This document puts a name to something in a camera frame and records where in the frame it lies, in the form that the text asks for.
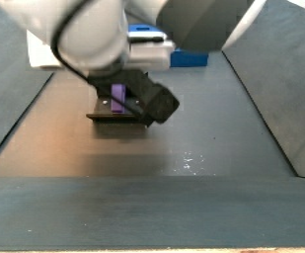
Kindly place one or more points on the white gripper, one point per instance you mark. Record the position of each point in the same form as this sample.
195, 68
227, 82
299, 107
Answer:
88, 50

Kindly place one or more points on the purple double-square block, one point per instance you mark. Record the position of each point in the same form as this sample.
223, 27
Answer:
119, 93

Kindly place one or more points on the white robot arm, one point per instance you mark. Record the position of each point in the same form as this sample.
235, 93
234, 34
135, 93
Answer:
89, 29

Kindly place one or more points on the blue shape-sorting board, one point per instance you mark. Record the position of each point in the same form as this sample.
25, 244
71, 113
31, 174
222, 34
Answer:
155, 51

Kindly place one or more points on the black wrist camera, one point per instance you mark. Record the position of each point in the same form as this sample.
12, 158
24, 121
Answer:
148, 98

